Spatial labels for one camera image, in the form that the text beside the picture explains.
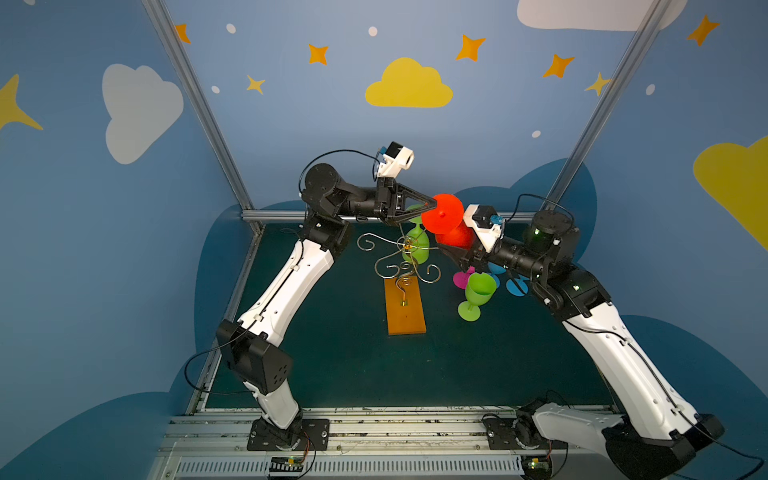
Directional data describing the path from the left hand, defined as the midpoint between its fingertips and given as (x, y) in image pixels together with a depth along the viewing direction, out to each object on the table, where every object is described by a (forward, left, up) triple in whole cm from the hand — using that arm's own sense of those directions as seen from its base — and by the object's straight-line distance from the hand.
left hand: (432, 204), depth 51 cm
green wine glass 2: (+9, +1, -22) cm, 24 cm away
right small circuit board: (-33, -30, -56) cm, 72 cm away
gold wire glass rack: (+10, +4, -30) cm, 32 cm away
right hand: (+5, -7, -9) cm, 13 cm away
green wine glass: (+10, -21, -42) cm, 48 cm away
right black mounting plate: (-26, -22, -53) cm, 63 cm away
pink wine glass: (+23, -19, -54) cm, 61 cm away
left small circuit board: (-33, +32, -57) cm, 73 cm away
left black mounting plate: (-28, +26, -54) cm, 66 cm away
